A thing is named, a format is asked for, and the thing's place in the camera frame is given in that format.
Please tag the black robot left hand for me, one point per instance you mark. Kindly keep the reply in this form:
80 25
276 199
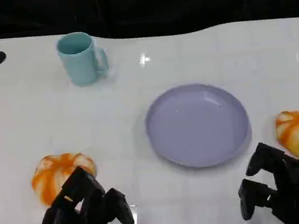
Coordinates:
70 222

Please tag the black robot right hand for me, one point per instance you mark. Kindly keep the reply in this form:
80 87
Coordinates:
298 194

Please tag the lilac plate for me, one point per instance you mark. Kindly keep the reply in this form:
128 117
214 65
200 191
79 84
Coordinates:
195 128

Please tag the pale green mug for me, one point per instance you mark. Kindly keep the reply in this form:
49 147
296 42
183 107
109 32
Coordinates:
79 66

